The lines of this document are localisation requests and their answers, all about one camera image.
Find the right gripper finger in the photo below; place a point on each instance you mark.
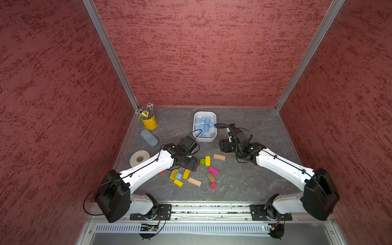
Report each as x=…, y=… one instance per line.
x=223, y=149
x=223, y=142

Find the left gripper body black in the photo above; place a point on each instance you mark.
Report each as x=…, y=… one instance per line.
x=185, y=164

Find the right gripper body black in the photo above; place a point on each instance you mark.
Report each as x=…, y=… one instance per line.
x=232, y=147

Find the white plastic tub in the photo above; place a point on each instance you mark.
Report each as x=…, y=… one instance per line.
x=201, y=114

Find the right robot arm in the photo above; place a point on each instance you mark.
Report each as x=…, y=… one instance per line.
x=317, y=194

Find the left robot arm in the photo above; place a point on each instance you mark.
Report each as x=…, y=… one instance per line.
x=115, y=195

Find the yellow long block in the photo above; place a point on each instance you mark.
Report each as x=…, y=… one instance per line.
x=186, y=174

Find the tan block right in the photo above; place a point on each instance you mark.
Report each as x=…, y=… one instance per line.
x=219, y=157

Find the yellow upright block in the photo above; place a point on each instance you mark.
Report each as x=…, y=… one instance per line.
x=207, y=161

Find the tan long block bottom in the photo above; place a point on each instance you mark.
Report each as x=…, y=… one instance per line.
x=194, y=181

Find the magenta block centre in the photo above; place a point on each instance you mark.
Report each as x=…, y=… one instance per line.
x=213, y=170

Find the dark wood block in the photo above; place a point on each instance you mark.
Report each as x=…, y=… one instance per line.
x=211, y=177

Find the striped yellow block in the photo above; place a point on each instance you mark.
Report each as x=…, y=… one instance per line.
x=174, y=174

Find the yellow block bottom left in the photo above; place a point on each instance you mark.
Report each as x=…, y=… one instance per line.
x=178, y=182

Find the grey glasses case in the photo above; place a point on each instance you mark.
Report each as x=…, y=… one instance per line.
x=150, y=139

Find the tape roll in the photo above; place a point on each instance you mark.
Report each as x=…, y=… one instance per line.
x=139, y=157

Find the yellow pencil bucket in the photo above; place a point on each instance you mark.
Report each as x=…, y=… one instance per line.
x=149, y=122

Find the pencils in bucket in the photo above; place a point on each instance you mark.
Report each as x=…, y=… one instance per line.
x=148, y=112

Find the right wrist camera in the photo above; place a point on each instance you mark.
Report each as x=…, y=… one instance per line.
x=233, y=131

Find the aluminium front rail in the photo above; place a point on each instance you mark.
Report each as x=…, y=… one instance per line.
x=216, y=212

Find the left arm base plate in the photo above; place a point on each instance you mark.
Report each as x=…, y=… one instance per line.
x=158, y=212

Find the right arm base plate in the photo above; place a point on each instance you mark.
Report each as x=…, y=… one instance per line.
x=260, y=212

